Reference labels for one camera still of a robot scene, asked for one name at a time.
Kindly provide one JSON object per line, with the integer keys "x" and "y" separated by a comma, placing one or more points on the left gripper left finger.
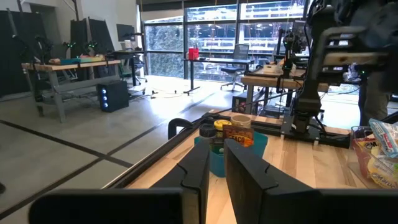
{"x": 140, "y": 205}

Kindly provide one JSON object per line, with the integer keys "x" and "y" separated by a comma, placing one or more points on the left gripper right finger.
{"x": 280, "y": 202}

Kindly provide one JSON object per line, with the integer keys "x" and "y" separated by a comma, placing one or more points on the yellow lid spice jar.
{"x": 239, "y": 137}
{"x": 222, "y": 124}

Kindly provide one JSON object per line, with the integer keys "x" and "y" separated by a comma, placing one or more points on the black lid small jar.
{"x": 218, "y": 147}

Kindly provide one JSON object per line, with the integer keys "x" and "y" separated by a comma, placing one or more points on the clear plastic container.
{"x": 357, "y": 161}

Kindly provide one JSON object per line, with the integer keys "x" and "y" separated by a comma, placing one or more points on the tan lid glass jar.
{"x": 241, "y": 121}

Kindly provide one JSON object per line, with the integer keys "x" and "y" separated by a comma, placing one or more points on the black lid glass jar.
{"x": 207, "y": 130}

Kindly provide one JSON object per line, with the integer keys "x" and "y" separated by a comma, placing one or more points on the yellow ramen packet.
{"x": 384, "y": 171}

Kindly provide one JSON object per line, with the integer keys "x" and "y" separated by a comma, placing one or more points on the blue ramen packet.
{"x": 387, "y": 137}

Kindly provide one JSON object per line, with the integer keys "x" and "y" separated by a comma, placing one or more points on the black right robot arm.
{"x": 311, "y": 77}

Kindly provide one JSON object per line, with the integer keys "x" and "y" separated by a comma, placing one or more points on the background black robot arm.
{"x": 91, "y": 47}
{"x": 70, "y": 48}
{"x": 289, "y": 53}

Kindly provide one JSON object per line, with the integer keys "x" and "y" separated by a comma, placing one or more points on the dark blue rectangular bin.
{"x": 261, "y": 146}

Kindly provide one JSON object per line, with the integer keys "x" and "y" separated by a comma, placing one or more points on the black box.
{"x": 244, "y": 102}

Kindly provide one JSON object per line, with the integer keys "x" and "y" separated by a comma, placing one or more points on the black computer tower blue lights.
{"x": 113, "y": 95}

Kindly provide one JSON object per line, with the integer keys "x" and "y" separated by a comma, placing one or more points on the wooden background table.
{"x": 273, "y": 81}

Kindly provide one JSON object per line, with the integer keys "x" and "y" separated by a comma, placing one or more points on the person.
{"x": 373, "y": 102}

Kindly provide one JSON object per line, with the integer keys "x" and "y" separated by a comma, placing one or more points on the grey office chair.
{"x": 236, "y": 62}

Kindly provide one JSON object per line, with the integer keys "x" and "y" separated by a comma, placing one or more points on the dark desk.
{"x": 130, "y": 53}

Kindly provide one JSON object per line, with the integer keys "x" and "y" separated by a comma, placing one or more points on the black standing desk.
{"x": 217, "y": 60}

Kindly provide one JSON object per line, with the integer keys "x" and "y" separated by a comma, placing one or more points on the wooden workbench grey legs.
{"x": 68, "y": 66}

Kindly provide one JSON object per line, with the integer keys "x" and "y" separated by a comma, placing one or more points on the white cup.
{"x": 127, "y": 45}

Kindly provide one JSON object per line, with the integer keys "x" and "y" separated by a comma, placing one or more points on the red container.
{"x": 193, "y": 53}

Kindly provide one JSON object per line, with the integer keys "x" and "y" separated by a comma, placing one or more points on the dark computer monitor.
{"x": 125, "y": 32}

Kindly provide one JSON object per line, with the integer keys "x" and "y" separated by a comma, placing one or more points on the black upright panel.
{"x": 79, "y": 37}
{"x": 101, "y": 35}

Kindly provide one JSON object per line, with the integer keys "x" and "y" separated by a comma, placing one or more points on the black arched frame clamp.
{"x": 178, "y": 122}

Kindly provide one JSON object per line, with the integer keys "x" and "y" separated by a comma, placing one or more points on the large glass window wall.
{"x": 217, "y": 31}

